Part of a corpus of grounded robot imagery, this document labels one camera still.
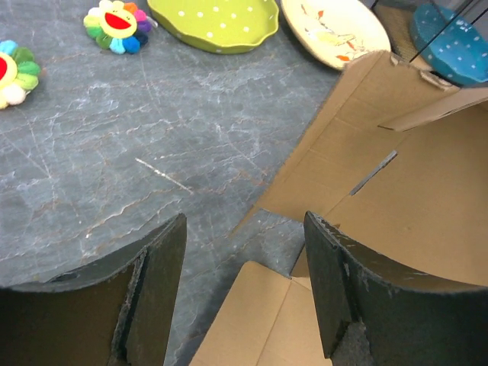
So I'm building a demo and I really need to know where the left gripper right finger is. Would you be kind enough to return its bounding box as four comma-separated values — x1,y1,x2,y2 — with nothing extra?
303,211,487,365

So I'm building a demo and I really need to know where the blue polka dot plate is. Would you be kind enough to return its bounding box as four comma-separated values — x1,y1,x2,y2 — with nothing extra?
409,3,487,86

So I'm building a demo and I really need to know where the cream plate with branch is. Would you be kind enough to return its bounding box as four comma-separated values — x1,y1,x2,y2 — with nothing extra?
281,0,391,70

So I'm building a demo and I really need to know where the black wire shelf rack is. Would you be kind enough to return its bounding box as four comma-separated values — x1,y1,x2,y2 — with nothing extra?
371,0,488,89

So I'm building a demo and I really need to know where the brown cardboard box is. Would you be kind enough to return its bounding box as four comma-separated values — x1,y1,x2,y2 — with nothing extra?
192,51,487,365

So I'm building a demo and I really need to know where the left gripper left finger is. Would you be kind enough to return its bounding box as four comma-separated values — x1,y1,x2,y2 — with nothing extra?
1,214,187,365

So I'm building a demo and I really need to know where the green polka dot plate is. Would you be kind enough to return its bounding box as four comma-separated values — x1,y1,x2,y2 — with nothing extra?
148,0,279,54

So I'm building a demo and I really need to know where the flower plush keychain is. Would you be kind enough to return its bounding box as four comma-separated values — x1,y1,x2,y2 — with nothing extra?
1,40,41,110

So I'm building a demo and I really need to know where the rainbow flower plush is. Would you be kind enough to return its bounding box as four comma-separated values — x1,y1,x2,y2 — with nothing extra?
83,1,158,55

